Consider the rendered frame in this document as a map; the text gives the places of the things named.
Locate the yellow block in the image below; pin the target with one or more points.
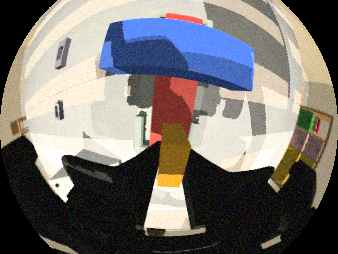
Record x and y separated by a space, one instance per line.
174 153

